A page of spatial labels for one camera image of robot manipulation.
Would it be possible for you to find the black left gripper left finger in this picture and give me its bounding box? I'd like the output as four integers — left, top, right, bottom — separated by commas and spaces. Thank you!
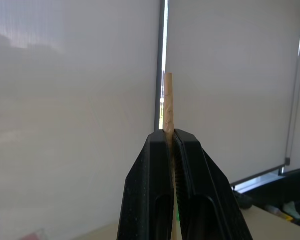
116, 130, 178, 240

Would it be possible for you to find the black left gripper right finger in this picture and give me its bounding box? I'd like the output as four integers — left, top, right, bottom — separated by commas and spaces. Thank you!
173, 128, 254, 240

